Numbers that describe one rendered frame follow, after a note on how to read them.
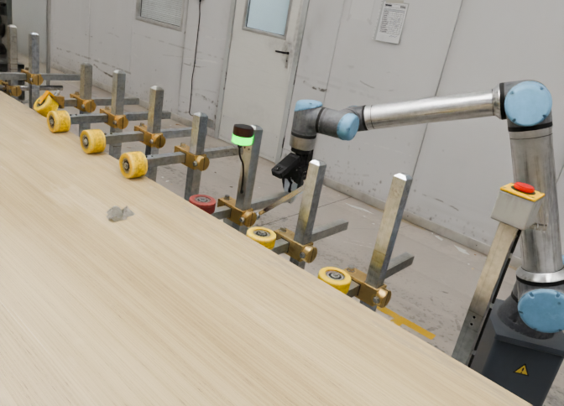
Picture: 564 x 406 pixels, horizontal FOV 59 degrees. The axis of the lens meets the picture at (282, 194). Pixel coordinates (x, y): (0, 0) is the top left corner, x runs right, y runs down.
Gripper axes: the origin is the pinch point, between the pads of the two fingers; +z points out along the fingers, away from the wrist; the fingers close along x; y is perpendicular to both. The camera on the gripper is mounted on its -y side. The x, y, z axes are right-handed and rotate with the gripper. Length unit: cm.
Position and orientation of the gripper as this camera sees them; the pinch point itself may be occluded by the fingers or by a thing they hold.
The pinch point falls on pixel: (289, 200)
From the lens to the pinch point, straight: 182.3
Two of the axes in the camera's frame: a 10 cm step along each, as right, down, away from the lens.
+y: 6.8, -1.8, 7.1
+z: -1.5, 9.2, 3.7
